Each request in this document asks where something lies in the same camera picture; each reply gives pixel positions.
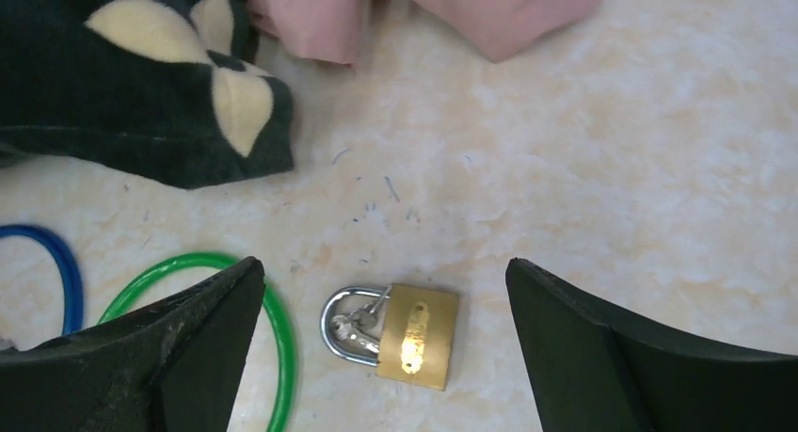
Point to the green cable lock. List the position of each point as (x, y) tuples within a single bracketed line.
[(277, 313)]

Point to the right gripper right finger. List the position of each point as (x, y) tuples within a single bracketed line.
[(595, 366)]

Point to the large brass padlock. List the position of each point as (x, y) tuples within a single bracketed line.
[(416, 330)]

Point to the black floral pillow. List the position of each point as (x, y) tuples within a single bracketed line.
[(162, 89)]

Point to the blue cable lock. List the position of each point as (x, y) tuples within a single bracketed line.
[(68, 268)]

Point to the pink cloth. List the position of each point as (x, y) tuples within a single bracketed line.
[(329, 30)]

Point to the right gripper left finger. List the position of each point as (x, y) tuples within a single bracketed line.
[(173, 365)]

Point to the silver keys by padlock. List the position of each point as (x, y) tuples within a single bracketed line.
[(347, 334)]

